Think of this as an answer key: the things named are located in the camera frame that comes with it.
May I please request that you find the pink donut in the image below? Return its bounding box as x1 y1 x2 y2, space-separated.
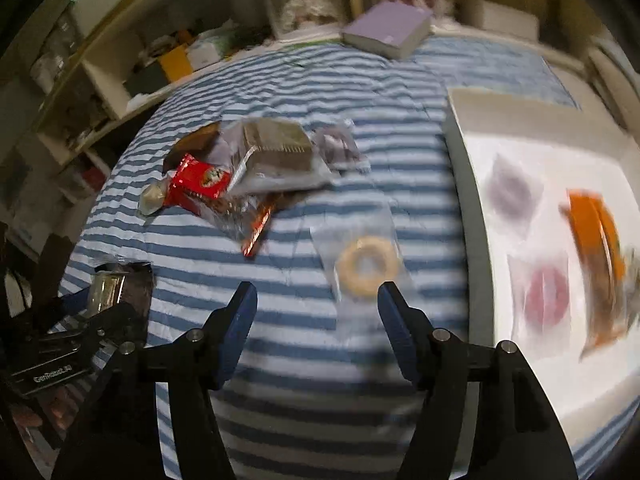
508 252 572 356

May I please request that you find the clear pack brown cake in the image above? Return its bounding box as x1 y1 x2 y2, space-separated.
221 117 333 196

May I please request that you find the green white small snack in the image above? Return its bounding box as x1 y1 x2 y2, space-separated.
138 180 168 217

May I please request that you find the orange snack packet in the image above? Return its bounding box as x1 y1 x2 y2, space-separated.
563 190 628 359

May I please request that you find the beige donut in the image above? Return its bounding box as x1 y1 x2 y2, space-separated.
310 206 420 341

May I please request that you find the dark foil biscuit pack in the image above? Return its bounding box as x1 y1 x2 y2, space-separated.
87 261 155 333

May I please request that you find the orange striped stick packet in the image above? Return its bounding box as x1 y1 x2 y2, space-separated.
241 193 280 258

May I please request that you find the tissue box on shelf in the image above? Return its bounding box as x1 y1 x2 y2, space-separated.
186 29 236 70

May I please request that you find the yellow box on shelf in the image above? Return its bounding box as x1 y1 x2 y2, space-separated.
158 46 193 82

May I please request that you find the purple book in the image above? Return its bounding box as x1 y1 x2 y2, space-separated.
342 1 433 60

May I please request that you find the small grey candy wrapper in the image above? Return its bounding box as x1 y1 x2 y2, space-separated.
311 125 370 172

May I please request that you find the wooden headboard shelf unit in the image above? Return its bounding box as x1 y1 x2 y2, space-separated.
29 0 640 201

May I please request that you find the brown chocolate wafer packet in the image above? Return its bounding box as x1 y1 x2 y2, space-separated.
162 122 220 174

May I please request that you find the blue white striped bedsheet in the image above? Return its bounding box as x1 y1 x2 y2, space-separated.
60 37 576 479

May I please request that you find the small white box in shelf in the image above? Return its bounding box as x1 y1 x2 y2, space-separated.
472 0 539 41

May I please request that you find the purple donut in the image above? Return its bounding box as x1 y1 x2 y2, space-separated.
480 154 544 240

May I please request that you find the white red patterned snack packet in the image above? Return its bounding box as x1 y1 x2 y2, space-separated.
623 246 640 327

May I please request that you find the white shallow box tray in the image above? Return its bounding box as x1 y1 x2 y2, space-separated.
444 88 639 445

